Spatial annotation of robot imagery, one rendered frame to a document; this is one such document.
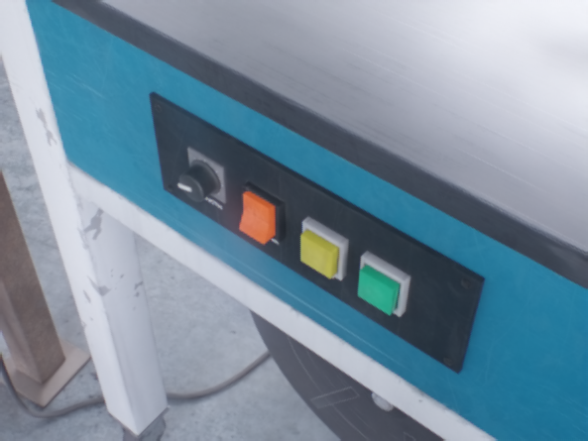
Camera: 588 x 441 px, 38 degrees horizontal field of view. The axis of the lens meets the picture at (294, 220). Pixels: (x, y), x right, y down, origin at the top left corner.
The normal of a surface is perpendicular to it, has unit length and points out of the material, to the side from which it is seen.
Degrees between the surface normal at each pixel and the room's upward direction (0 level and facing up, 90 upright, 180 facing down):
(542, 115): 0
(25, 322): 90
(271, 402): 0
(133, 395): 90
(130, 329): 90
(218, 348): 0
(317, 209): 90
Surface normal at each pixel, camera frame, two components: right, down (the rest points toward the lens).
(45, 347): 0.85, 0.39
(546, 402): -0.63, 0.57
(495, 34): 0.00, -0.68
